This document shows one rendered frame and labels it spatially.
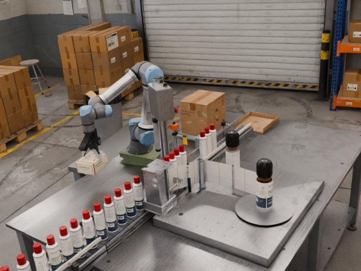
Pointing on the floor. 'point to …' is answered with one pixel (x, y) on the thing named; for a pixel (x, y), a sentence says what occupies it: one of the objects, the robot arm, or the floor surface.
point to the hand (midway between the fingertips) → (91, 161)
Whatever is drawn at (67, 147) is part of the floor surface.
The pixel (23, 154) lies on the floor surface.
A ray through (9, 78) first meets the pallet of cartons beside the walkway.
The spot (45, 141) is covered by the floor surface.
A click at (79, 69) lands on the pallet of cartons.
